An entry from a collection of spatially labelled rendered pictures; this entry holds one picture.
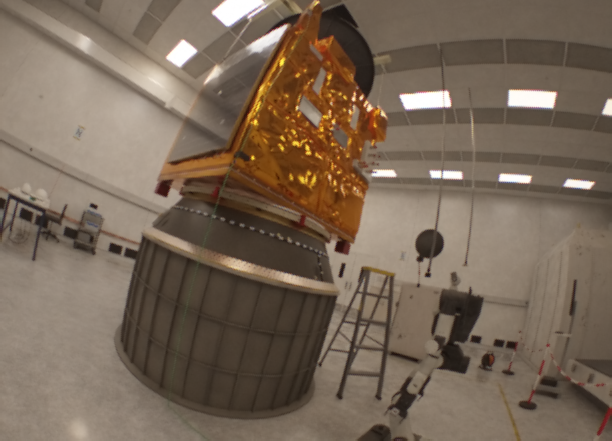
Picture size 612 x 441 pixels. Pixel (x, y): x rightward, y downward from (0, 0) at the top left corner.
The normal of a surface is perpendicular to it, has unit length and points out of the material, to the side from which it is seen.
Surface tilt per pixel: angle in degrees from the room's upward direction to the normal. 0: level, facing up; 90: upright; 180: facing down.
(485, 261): 90
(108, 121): 90
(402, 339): 90
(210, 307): 90
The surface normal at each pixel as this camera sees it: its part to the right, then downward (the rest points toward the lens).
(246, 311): 0.33, -0.12
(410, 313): -0.57, -0.33
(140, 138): 0.78, 0.07
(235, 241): 0.26, -0.60
